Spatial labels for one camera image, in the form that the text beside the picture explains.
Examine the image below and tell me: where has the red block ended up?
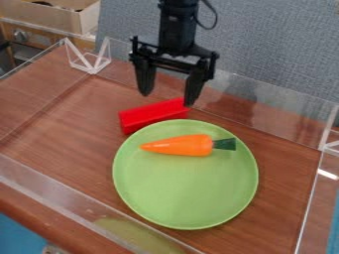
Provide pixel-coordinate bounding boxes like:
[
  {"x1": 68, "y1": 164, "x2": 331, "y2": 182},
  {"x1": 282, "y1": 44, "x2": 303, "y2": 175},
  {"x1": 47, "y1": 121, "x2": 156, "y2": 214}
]
[{"x1": 117, "y1": 97, "x2": 189, "y2": 134}]

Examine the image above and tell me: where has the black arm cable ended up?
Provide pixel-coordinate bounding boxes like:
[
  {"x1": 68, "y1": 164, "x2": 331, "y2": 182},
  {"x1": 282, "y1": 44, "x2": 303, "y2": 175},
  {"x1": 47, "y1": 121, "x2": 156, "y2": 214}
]
[{"x1": 194, "y1": 0, "x2": 219, "y2": 31}]

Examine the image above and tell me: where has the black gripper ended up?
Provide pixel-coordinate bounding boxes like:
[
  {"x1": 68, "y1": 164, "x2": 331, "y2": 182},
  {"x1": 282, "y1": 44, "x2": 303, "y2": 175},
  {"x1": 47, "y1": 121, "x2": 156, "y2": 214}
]
[{"x1": 128, "y1": 36, "x2": 220, "y2": 106}]

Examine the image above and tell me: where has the clear acrylic corner bracket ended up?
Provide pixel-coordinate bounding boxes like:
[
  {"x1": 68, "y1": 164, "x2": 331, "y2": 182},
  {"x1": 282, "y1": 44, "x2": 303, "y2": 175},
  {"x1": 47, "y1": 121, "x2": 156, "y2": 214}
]
[{"x1": 65, "y1": 39, "x2": 111, "y2": 74}]

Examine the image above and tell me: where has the cardboard box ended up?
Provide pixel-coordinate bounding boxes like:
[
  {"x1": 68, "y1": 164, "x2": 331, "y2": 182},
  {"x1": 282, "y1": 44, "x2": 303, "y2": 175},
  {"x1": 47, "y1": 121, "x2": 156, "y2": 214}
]
[{"x1": 0, "y1": 0, "x2": 100, "y2": 35}]

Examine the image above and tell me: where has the clear acrylic tray wall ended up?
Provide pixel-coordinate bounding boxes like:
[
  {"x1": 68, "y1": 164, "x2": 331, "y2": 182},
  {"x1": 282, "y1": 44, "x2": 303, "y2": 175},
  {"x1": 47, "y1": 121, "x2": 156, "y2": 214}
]
[{"x1": 0, "y1": 44, "x2": 339, "y2": 254}]

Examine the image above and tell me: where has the green plate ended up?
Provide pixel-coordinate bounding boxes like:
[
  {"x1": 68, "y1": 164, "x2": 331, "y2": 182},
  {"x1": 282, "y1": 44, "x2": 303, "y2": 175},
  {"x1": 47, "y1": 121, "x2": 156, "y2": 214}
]
[{"x1": 112, "y1": 119, "x2": 258, "y2": 230}]

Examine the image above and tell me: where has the orange toy carrot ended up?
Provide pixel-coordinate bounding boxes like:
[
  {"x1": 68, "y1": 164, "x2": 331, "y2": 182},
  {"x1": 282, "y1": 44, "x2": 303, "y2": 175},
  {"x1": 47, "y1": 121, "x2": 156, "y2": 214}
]
[{"x1": 139, "y1": 134, "x2": 236, "y2": 157}]

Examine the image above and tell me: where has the wooden shelf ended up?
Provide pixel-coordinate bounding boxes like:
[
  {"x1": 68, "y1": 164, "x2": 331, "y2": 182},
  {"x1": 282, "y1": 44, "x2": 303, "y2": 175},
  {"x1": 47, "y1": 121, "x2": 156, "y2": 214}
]
[{"x1": 0, "y1": 18, "x2": 95, "y2": 51}]

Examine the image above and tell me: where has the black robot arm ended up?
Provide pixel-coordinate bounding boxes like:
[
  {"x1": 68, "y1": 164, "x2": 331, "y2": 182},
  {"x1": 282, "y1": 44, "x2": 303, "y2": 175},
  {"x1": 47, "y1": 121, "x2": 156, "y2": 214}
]
[{"x1": 128, "y1": 0, "x2": 220, "y2": 106}]

